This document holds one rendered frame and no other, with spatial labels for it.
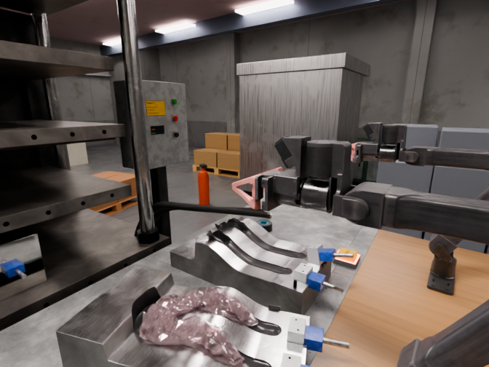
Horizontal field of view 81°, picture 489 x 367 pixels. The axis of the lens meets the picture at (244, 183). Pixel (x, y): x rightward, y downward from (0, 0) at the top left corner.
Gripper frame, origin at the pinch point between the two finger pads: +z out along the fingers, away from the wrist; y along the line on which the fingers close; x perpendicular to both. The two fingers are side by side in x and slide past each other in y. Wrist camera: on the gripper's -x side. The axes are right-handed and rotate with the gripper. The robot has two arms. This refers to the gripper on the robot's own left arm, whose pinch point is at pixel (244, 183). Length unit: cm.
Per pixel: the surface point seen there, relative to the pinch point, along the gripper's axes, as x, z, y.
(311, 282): 30.2, -9.2, -17.1
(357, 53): -134, 167, -643
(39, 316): 38, 50, 29
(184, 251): 32, 37, -12
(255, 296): 37.1, 5.7, -11.5
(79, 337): 28.0, 19.5, 30.1
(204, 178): 69, 227, -212
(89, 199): 15, 71, 2
